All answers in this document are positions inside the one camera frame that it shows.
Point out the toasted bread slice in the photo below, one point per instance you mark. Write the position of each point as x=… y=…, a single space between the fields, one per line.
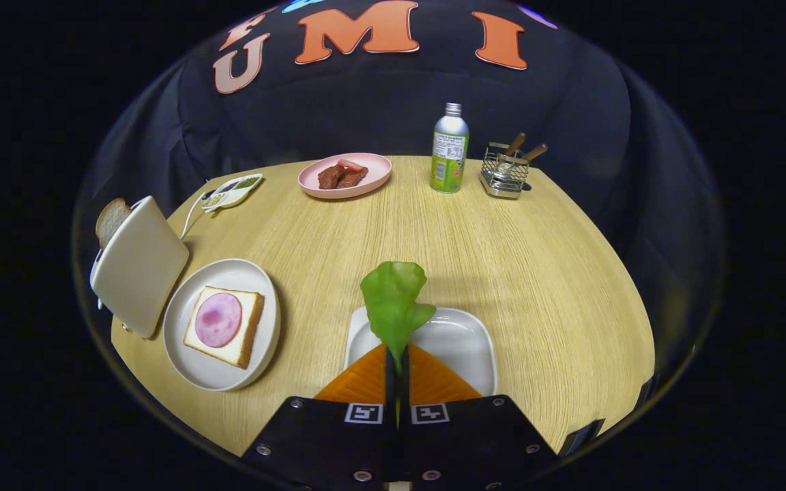
x=110 y=221

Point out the black backdrop cloth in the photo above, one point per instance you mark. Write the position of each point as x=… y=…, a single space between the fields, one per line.
x=366 y=109

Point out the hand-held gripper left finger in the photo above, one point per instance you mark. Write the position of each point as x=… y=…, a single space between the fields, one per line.
x=325 y=443

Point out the brown meat slice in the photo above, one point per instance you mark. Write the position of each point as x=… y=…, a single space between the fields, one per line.
x=329 y=178
x=354 y=179

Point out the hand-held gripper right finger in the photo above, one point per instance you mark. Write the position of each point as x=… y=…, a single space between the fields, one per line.
x=475 y=443

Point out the silver bottle with green label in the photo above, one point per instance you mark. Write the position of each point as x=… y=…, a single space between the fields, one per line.
x=449 y=157

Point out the pile of yellow soybeans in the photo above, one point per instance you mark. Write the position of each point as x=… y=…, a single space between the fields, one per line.
x=213 y=200

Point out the white toaster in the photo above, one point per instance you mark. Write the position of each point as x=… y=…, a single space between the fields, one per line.
x=140 y=266

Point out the pink plate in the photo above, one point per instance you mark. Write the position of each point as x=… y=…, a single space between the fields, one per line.
x=311 y=184

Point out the white round plate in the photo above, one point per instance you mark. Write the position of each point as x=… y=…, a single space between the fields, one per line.
x=188 y=361

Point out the white bread slice under ham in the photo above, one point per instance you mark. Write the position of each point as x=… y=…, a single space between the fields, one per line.
x=229 y=352

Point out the pink ham slice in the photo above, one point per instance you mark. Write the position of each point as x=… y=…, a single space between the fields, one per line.
x=218 y=319

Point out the white divided dish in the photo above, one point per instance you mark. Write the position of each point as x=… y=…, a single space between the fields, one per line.
x=237 y=196

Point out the white square plate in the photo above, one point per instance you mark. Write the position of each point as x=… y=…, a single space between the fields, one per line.
x=461 y=348

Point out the green lettuce leaf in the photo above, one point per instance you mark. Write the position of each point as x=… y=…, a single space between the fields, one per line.
x=393 y=307

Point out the pile of dark red beans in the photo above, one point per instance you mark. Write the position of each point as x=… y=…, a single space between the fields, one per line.
x=227 y=186

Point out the red sausage piece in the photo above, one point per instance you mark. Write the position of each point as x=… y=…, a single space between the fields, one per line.
x=351 y=164

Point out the pile of green beans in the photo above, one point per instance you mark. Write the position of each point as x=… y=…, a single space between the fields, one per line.
x=247 y=182

